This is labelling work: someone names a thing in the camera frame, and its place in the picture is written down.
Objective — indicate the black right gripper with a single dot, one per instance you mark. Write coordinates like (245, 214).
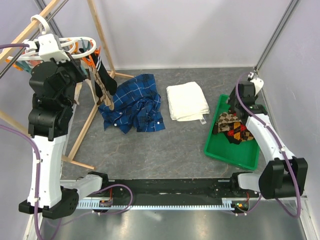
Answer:
(231, 99)

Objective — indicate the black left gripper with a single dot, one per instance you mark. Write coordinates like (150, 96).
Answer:
(75, 64)

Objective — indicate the black red argyle sock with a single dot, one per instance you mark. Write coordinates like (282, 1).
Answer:
(238, 133)

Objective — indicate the black white striped sock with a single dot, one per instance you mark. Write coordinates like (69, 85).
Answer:
(109, 83)

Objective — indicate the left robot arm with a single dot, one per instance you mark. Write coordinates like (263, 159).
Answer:
(54, 84)

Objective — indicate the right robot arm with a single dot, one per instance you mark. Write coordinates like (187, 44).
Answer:
(285, 174)

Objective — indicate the white round sock hanger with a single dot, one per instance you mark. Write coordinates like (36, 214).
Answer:
(68, 44)

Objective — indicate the green plastic tray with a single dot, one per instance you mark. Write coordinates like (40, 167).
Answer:
(217, 146)

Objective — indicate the white folded towel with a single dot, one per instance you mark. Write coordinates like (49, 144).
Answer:
(186, 102)

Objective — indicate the blue plaid shirt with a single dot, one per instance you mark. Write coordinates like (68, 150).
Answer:
(137, 104)

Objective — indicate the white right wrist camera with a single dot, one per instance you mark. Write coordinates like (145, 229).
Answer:
(256, 81)

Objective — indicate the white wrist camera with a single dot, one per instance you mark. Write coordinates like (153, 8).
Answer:
(256, 81)
(48, 47)

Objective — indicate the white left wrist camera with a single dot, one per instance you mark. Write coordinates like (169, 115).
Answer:
(48, 47)

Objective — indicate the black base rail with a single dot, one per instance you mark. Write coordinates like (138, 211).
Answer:
(169, 194)

